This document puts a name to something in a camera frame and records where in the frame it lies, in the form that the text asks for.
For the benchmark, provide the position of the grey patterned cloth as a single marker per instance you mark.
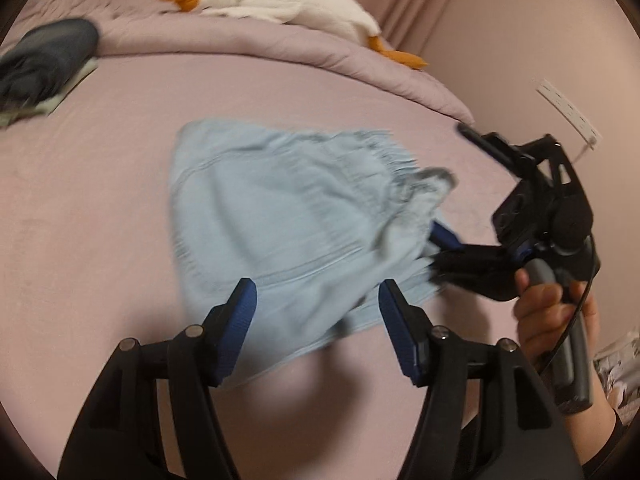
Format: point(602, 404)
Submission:
point(620, 365)

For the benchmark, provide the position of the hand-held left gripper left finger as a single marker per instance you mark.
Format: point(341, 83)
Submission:
point(237, 325)

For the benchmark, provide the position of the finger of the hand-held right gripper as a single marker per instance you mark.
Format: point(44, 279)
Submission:
point(442, 235)
point(495, 147)

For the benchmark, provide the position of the lilac duvet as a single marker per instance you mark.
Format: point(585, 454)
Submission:
point(250, 40)

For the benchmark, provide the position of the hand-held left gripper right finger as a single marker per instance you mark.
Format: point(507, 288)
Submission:
point(400, 335)

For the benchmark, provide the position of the white goose plush toy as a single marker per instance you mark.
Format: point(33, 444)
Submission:
point(300, 5)

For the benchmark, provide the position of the pink curtain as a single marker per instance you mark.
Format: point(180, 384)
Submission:
point(410, 5)

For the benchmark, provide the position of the white wall socket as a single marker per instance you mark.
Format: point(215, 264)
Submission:
point(570, 110)

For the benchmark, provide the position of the person's right hand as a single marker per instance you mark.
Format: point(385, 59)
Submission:
point(540, 320)

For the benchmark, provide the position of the light blue denim shorts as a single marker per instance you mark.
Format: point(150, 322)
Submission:
point(280, 220)

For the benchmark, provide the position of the folded dark blue jeans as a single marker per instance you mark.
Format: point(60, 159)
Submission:
point(45, 60)

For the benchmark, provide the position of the person's right forearm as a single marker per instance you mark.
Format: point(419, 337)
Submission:
point(595, 435)

